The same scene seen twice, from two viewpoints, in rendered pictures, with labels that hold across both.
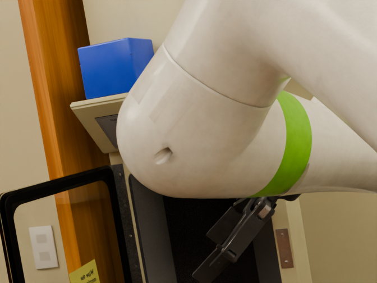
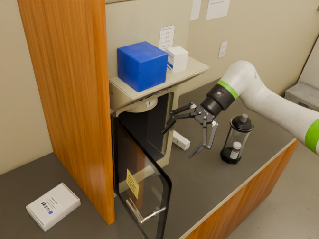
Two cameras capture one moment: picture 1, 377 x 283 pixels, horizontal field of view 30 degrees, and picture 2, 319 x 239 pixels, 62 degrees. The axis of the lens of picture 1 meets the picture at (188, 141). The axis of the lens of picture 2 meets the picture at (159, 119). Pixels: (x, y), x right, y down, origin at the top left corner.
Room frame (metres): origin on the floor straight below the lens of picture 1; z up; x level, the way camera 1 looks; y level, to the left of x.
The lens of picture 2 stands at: (0.90, 0.67, 1.89)
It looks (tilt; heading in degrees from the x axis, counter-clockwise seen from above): 38 degrees down; 295
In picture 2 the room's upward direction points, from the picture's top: 6 degrees clockwise
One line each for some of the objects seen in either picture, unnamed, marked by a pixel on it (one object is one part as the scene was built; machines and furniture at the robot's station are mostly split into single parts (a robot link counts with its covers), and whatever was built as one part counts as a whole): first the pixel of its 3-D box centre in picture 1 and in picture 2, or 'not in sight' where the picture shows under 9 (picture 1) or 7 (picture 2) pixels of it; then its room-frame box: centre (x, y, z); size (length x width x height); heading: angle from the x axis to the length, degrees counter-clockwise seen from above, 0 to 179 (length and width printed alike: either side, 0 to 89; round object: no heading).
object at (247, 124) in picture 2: not in sight; (242, 121); (0.96, -0.36, 1.18); 0.09 x 0.09 x 0.07
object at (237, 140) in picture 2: not in sight; (236, 140); (0.96, -0.36, 1.06); 0.11 x 0.11 x 0.21
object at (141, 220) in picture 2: not in sight; (140, 209); (1.11, 0.28, 1.20); 0.10 x 0.05 x 0.03; 152
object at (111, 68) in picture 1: (119, 68); (142, 65); (1.24, 0.10, 1.56); 0.10 x 0.10 x 0.09; 70
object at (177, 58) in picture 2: not in sight; (176, 59); (1.19, -0.03, 1.54); 0.05 x 0.05 x 0.06; 57
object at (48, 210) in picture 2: not in sight; (54, 205); (1.48, 0.31, 0.96); 0.16 x 0.12 x 0.04; 78
